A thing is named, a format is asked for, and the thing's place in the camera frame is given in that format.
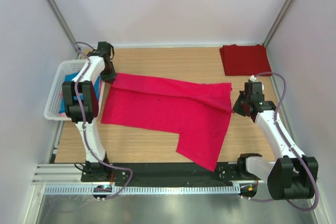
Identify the left aluminium frame post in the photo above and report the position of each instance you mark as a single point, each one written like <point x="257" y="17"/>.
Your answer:
<point x="62" y="22"/>

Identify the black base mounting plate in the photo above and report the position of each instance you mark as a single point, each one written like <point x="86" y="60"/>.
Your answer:
<point x="167" y="174"/>

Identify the aluminium front rail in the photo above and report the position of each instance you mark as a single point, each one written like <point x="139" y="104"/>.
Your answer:
<point x="56" y="174"/>

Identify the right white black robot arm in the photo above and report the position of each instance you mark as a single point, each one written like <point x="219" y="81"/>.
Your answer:
<point x="294" y="174"/>

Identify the magenta pink t shirt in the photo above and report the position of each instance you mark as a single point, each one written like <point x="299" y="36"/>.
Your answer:
<point x="199" y="113"/>

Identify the right aluminium frame post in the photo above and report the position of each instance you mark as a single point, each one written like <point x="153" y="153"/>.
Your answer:
<point x="280" y="17"/>

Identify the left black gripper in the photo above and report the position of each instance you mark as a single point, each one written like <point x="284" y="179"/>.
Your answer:
<point x="109" y="78"/>

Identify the folded dark red t shirt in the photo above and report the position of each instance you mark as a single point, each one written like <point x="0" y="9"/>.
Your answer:
<point x="244" y="60"/>

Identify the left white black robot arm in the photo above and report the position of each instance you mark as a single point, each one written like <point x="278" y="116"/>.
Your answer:
<point x="82" y="106"/>

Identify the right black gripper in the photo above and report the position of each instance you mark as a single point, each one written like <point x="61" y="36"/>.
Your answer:
<point x="237" y="109"/>

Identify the white slotted cable duct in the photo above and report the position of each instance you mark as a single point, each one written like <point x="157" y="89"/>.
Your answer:
<point x="100" y="190"/>

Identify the white perforated plastic basket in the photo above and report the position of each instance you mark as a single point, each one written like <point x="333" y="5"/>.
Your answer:
<point x="53" y="95"/>

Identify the aluminium frame post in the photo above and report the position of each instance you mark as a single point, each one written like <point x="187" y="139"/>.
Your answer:
<point x="280" y="17"/>
<point x="62" y="22"/>

